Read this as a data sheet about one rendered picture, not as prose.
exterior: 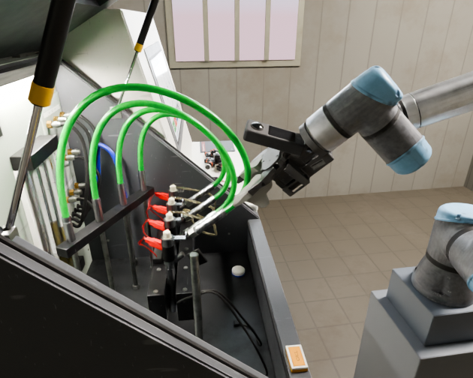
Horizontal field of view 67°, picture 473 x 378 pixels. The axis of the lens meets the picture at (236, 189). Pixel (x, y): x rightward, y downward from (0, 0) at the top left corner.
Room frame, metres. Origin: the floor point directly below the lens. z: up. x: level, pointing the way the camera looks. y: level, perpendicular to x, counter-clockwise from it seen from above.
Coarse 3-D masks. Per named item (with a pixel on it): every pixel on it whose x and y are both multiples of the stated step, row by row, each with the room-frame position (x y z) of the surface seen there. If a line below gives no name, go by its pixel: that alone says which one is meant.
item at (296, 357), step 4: (288, 348) 0.48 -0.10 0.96; (292, 348) 0.48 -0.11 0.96; (296, 348) 0.48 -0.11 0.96; (292, 352) 0.47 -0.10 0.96; (296, 352) 0.47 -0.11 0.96; (300, 352) 0.47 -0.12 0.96; (292, 356) 0.47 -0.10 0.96; (296, 356) 0.47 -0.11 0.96; (300, 356) 0.47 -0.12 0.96; (288, 360) 0.46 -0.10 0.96; (292, 360) 0.46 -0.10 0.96; (296, 360) 0.46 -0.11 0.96; (300, 360) 0.46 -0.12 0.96; (296, 364) 0.45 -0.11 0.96; (300, 364) 0.45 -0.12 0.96; (304, 364) 0.45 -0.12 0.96; (292, 372) 0.44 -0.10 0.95; (296, 372) 0.44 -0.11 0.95
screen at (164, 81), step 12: (156, 48) 1.44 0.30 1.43; (156, 60) 1.32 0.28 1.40; (156, 72) 1.22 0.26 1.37; (168, 72) 1.60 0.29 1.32; (156, 84) 1.14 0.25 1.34; (168, 84) 1.45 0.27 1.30; (168, 120) 1.14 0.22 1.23; (180, 120) 1.47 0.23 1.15; (180, 132) 1.35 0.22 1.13; (180, 144) 1.24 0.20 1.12
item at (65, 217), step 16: (96, 96) 0.64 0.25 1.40; (176, 96) 0.66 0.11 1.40; (80, 112) 0.64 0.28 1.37; (208, 112) 0.66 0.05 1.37; (64, 128) 0.64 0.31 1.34; (224, 128) 0.67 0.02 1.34; (64, 144) 0.64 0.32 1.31; (240, 144) 0.67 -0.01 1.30; (64, 160) 0.64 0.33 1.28; (64, 176) 0.64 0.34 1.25; (64, 192) 0.64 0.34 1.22; (64, 208) 0.63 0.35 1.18; (224, 208) 0.67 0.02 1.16
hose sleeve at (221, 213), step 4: (216, 212) 0.67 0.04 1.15; (220, 212) 0.67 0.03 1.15; (224, 212) 0.67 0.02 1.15; (212, 216) 0.67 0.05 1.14; (216, 216) 0.66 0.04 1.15; (220, 216) 0.66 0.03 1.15; (224, 216) 0.67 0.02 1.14; (204, 220) 0.67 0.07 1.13; (208, 220) 0.66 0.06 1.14; (212, 220) 0.66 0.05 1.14; (216, 220) 0.66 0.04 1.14; (200, 224) 0.66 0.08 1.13; (204, 224) 0.66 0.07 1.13; (208, 224) 0.66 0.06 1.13; (212, 224) 0.67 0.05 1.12; (196, 228) 0.66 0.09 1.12; (200, 228) 0.66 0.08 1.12; (204, 228) 0.66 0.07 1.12; (196, 232) 0.66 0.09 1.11
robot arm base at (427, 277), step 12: (420, 264) 0.75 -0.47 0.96; (432, 264) 0.71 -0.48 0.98; (420, 276) 0.72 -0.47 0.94; (432, 276) 0.70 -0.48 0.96; (444, 276) 0.69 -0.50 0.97; (456, 276) 0.68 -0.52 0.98; (420, 288) 0.71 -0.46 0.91; (432, 288) 0.69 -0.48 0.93; (444, 288) 0.68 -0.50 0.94; (456, 288) 0.67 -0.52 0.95; (432, 300) 0.68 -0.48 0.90; (444, 300) 0.66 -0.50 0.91; (456, 300) 0.66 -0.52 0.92; (468, 300) 0.66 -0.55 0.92
